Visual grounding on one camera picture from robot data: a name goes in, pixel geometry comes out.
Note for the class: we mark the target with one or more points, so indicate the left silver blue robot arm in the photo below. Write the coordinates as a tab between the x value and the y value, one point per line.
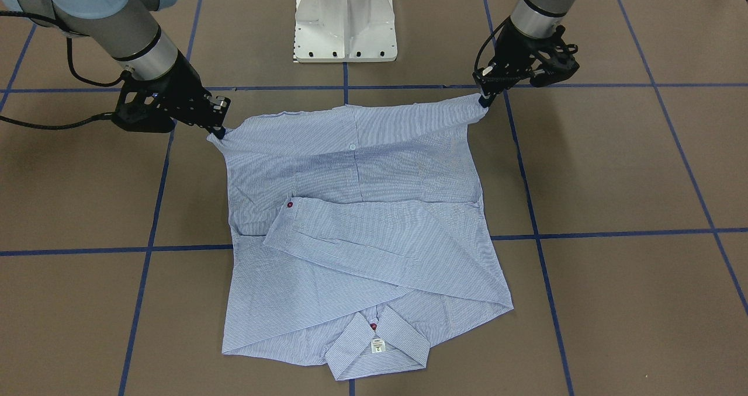
536	18

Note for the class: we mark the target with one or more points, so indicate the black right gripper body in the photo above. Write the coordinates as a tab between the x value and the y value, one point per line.
179	83

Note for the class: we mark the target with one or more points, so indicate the blue striped button shirt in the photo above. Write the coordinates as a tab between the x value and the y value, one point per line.
359	237

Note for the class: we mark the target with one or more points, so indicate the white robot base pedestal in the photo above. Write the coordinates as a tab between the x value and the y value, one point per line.
337	31

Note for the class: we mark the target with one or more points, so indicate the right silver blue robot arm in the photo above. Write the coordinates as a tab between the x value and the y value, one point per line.
125	29

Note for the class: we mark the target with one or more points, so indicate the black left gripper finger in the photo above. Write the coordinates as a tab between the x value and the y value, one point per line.
486	99

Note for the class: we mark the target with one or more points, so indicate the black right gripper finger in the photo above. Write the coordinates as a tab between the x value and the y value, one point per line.
218	131

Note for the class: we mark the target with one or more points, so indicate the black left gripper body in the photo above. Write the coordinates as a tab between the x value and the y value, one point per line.
516	48

